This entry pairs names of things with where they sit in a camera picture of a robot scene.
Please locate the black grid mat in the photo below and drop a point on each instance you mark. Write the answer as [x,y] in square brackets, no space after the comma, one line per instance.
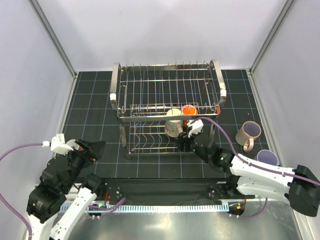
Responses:
[90,117]

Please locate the left aluminium frame post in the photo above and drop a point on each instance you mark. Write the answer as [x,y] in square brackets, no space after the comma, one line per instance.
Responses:
[52,35]

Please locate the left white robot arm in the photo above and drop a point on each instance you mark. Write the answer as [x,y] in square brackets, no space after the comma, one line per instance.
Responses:
[56,181]

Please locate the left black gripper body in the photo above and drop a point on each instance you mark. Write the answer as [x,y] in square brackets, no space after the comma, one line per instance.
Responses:
[79,160]

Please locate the pink mug with purple interior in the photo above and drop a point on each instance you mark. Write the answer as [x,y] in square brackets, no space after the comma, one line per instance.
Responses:
[247,135]

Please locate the white slotted cable duct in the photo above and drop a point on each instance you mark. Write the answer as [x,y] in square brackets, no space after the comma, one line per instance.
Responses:
[123,209]

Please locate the lavender plastic cup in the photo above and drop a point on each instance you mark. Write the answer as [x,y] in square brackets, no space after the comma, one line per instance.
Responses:
[268,157]

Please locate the right aluminium frame post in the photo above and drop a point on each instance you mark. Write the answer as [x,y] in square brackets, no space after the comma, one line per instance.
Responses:
[285,10]

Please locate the steel two-tier dish rack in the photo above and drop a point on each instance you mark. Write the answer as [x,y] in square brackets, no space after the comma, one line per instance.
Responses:
[144,97]

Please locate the salmon pink patterned cup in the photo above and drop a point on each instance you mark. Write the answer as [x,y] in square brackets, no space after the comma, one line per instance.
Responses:
[72,143]

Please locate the aluminium frame post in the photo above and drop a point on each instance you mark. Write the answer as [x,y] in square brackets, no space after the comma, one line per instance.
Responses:
[285,10]
[52,35]

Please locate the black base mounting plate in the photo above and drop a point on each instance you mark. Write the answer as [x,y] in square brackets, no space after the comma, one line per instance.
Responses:
[172,191]

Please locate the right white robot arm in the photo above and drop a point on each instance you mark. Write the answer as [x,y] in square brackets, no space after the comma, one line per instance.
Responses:
[297,187]

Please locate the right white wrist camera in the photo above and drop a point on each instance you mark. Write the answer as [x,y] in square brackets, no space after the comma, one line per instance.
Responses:
[194,127]

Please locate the orange mug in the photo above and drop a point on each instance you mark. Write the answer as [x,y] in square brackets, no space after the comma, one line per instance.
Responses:
[189,110]

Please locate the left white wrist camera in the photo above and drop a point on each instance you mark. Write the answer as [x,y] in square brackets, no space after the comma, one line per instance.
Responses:
[58,144]

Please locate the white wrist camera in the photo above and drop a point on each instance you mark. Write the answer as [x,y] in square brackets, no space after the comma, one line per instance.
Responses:
[194,127]
[58,144]

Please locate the beige floral mug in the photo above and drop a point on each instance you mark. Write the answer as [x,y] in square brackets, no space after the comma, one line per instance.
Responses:
[173,127]

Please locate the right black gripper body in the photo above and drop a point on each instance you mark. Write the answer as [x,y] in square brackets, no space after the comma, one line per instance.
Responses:
[189,143]

